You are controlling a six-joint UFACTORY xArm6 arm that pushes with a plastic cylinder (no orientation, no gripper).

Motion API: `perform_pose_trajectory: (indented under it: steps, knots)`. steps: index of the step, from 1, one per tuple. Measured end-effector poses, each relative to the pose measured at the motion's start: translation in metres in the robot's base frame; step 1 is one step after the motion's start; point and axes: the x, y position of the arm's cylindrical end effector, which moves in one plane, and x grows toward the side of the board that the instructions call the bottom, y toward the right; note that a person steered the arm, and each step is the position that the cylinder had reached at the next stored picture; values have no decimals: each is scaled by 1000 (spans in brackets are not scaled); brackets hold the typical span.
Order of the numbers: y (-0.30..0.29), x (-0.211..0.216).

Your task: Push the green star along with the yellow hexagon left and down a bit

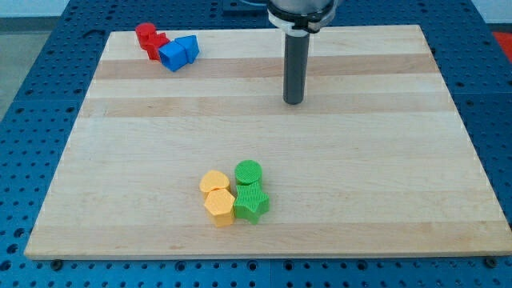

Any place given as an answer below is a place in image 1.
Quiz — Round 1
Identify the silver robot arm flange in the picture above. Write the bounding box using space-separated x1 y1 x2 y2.
266 0 340 37

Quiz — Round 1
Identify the green star block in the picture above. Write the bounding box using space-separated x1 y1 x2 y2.
234 182 270 225

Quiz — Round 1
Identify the yellow hexagon block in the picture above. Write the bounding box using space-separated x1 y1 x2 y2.
204 189 235 227

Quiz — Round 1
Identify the red star block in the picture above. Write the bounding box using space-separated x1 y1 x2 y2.
142 33 170 61

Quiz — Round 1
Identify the green cylinder block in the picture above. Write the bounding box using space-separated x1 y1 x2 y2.
234 160 262 186

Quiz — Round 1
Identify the yellow heart block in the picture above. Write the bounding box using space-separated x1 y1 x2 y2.
199 170 230 199

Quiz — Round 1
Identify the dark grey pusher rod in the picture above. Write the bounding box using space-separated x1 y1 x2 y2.
283 34 310 105

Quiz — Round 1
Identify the blue cube block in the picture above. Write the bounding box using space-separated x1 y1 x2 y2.
158 42 188 72

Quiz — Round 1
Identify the wooden board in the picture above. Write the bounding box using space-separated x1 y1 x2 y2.
25 25 511 260

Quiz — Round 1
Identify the red cylinder block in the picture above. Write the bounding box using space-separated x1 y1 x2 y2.
135 22 157 50

